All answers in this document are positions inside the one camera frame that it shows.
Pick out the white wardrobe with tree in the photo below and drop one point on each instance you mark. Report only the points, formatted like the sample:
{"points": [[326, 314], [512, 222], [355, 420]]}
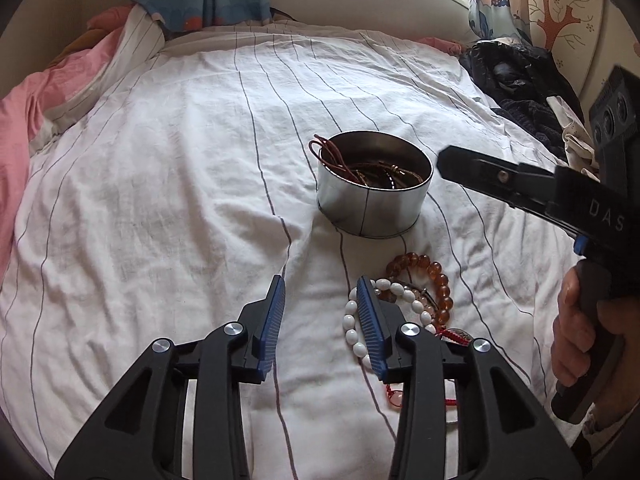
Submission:
{"points": [[586, 37]]}

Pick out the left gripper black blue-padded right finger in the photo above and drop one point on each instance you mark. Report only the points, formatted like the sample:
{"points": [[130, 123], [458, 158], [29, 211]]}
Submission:
{"points": [[503, 431]]}

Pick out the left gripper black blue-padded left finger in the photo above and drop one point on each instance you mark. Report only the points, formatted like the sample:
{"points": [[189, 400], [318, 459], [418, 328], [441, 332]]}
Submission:
{"points": [[136, 432]]}

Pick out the whale print curtain right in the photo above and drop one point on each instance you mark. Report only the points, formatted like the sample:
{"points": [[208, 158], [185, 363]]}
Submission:
{"points": [[492, 19]]}

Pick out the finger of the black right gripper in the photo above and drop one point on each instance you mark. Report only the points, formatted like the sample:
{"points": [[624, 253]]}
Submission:
{"points": [[479, 172]]}

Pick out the person's right hand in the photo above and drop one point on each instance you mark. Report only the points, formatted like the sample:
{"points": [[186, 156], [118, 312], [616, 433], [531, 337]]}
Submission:
{"points": [[574, 335]]}

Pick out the white striped duvet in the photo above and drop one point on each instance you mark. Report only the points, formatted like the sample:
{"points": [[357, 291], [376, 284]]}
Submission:
{"points": [[188, 184]]}

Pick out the round silver metal tin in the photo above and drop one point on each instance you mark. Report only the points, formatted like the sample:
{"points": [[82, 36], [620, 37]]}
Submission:
{"points": [[370, 184]]}

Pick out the pink blanket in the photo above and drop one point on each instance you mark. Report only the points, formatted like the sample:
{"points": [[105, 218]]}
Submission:
{"points": [[26, 108]]}

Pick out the black jacket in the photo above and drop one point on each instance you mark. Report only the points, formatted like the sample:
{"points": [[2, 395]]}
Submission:
{"points": [[521, 78]]}

